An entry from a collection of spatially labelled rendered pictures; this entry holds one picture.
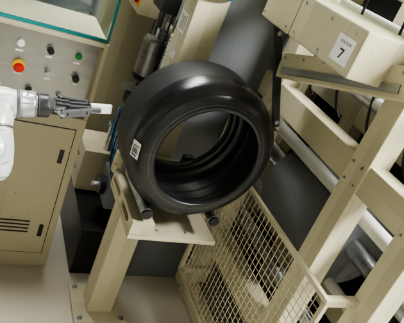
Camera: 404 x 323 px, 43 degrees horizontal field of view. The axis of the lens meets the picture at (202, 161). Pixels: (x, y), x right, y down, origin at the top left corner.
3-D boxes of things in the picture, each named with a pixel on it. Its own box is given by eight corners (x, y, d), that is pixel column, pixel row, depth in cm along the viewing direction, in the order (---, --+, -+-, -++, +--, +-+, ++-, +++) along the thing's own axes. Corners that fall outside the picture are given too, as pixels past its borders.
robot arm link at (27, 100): (17, 84, 160) (37, 85, 162) (16, 109, 165) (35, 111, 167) (18, 97, 153) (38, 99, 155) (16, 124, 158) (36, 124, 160)
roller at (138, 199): (124, 158, 211) (134, 160, 213) (121, 167, 212) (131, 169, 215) (143, 209, 183) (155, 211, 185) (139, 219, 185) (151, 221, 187)
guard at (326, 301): (177, 268, 263) (227, 154, 233) (180, 268, 263) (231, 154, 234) (242, 434, 192) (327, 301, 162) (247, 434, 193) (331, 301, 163)
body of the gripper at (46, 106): (37, 100, 156) (68, 102, 159) (36, 88, 162) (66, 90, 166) (36, 122, 160) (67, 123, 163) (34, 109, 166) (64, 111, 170)
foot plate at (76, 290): (67, 283, 267) (68, 281, 267) (117, 285, 279) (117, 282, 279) (73, 323, 246) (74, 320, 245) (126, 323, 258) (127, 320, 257)
